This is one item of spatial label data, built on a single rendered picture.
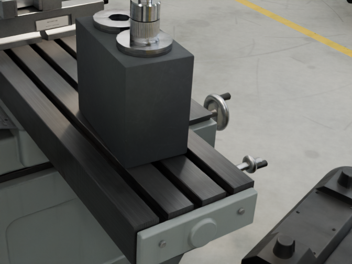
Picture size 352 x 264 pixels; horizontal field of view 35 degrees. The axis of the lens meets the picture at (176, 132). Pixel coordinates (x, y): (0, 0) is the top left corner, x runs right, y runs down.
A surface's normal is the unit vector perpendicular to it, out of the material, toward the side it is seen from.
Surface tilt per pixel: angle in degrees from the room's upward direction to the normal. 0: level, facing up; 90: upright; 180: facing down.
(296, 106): 0
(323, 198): 0
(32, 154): 90
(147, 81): 90
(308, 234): 0
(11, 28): 90
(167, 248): 90
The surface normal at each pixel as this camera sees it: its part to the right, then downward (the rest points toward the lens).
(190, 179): 0.05, -0.85
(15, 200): 0.55, 0.47
